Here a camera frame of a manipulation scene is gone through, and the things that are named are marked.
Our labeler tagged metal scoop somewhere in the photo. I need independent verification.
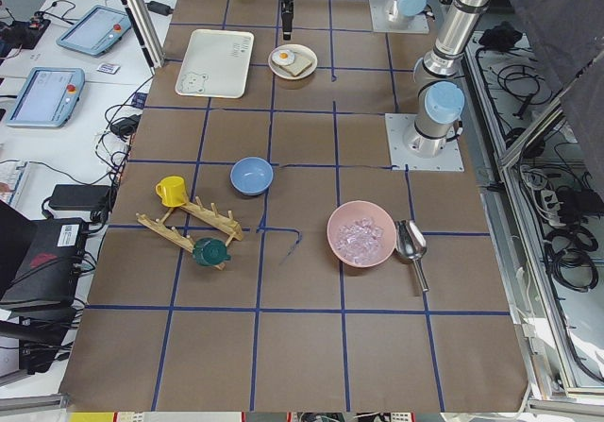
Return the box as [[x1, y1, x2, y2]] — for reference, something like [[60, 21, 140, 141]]
[[394, 220, 429, 293]]

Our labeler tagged cream bear tray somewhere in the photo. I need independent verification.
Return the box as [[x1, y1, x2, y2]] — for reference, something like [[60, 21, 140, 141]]
[[175, 29, 254, 99]]

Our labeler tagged black laptop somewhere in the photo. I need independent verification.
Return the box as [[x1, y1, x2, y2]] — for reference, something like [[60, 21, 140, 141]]
[[1, 202, 88, 312]]

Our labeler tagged white round plate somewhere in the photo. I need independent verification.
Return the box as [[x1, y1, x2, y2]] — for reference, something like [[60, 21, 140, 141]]
[[268, 44, 318, 80]]

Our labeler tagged aluminium frame post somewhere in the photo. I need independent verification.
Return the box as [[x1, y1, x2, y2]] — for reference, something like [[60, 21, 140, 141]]
[[120, 0, 165, 70]]

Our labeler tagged teach pendant near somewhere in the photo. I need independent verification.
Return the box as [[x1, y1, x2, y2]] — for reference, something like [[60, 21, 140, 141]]
[[6, 67, 85, 128]]

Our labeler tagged dark green cup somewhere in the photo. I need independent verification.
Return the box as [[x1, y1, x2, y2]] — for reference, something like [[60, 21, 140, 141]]
[[193, 237, 231, 266]]

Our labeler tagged wooden cup rack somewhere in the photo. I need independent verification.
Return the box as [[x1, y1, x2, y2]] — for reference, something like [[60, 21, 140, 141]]
[[136, 195, 245, 271]]

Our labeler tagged black power adapter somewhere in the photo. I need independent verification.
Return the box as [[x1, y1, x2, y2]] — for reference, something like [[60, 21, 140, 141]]
[[42, 184, 110, 218]]

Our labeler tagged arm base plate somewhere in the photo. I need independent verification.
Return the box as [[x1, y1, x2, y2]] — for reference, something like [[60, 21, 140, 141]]
[[385, 113, 464, 172], [369, 0, 429, 34]]

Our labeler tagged bread slice on plate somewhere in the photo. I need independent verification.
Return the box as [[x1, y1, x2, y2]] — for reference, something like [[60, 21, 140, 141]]
[[279, 53, 312, 76]]

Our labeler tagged teach pendant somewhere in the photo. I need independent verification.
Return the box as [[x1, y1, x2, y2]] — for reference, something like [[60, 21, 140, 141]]
[[6, 67, 85, 128], [57, 5, 131, 57]]

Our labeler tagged teach pendant far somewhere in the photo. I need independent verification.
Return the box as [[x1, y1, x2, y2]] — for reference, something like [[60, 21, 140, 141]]
[[57, 5, 131, 57]]

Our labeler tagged blue bowl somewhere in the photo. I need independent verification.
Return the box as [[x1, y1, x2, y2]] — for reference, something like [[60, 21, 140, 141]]
[[230, 157, 274, 196]]

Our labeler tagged fried egg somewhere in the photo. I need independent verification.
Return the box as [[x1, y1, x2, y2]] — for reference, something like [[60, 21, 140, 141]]
[[271, 49, 295, 67]]

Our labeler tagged yellow cup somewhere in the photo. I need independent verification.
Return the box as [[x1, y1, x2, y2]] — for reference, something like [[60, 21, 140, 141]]
[[155, 176, 189, 208]]

